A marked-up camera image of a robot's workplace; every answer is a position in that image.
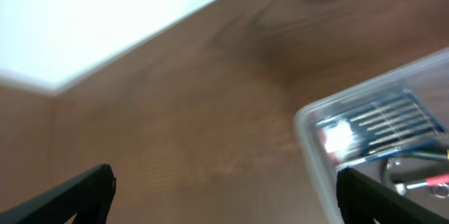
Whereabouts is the clear plastic container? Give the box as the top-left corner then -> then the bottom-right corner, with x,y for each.
294,50 -> 448,223

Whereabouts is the small claw hammer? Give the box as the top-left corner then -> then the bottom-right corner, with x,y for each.
381,159 -> 448,199

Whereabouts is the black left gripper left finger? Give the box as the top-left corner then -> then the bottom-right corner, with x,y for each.
1,164 -> 116,224

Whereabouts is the black yellow screwdriver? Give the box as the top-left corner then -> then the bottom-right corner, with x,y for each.
394,148 -> 448,162

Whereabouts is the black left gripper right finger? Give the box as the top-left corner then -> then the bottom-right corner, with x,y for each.
336,168 -> 448,224

